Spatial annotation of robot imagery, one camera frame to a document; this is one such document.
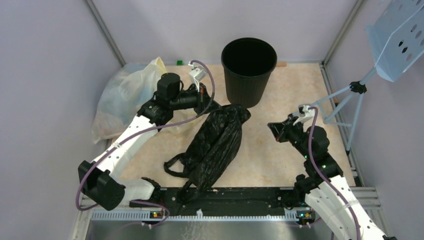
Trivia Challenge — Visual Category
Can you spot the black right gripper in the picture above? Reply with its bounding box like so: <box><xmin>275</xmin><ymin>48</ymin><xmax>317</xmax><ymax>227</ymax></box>
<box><xmin>267</xmin><ymin>116</ymin><xmax>312</xmax><ymax>159</ymax></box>

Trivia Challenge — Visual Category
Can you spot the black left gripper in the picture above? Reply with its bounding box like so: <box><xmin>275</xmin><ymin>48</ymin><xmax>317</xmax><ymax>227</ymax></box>
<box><xmin>170</xmin><ymin>82</ymin><xmax>222</xmax><ymax>116</ymax></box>

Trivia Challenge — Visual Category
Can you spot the black plastic trash bag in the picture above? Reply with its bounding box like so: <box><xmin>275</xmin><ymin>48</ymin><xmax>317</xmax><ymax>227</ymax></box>
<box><xmin>163</xmin><ymin>104</ymin><xmax>251</xmax><ymax>205</ymax></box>

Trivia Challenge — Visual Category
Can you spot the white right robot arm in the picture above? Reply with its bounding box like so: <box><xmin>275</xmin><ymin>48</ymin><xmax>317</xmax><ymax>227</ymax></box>
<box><xmin>267</xmin><ymin>104</ymin><xmax>395</xmax><ymax>240</ymax></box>

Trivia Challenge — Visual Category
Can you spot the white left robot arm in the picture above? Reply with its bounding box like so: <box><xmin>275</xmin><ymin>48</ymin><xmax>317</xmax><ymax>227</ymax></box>
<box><xmin>75</xmin><ymin>60</ymin><xmax>219</xmax><ymax>211</ymax></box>

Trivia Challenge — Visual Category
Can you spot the black plastic trash bin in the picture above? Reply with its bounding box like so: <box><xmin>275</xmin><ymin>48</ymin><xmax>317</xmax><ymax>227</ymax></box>
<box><xmin>221</xmin><ymin>37</ymin><xmax>278</xmax><ymax>109</ymax></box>

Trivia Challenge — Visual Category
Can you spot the small wooden block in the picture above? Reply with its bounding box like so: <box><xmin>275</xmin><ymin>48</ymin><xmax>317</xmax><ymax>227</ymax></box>
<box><xmin>276</xmin><ymin>61</ymin><xmax>287</xmax><ymax>67</ymax></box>

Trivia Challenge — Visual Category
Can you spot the light blue tripod stand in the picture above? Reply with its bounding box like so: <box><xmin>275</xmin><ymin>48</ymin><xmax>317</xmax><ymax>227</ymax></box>
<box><xmin>312</xmin><ymin>67</ymin><xmax>377</xmax><ymax>156</ymax></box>

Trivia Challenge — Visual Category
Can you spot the translucent yellow plastic bag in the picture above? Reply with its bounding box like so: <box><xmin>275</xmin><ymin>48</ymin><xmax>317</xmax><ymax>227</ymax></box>
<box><xmin>91</xmin><ymin>56</ymin><xmax>200</xmax><ymax>144</ymax></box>

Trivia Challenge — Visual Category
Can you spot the perforated light blue panel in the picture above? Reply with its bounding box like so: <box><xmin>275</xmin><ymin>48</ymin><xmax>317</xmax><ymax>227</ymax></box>
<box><xmin>365</xmin><ymin>0</ymin><xmax>424</xmax><ymax>82</ymax></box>

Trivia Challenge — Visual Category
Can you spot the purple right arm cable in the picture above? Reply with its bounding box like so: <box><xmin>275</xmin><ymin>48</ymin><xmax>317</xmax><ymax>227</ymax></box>
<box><xmin>306</xmin><ymin>105</ymin><xmax>362</xmax><ymax>240</ymax></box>

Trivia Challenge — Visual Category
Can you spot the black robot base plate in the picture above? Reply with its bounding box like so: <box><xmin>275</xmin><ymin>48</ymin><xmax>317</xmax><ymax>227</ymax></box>
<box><xmin>148</xmin><ymin>187</ymin><xmax>308</xmax><ymax>217</ymax></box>

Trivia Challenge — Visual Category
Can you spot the white slotted cable duct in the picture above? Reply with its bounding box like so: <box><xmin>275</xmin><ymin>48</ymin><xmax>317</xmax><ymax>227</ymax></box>
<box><xmin>91</xmin><ymin>209</ymin><xmax>313</xmax><ymax>222</ymax></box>

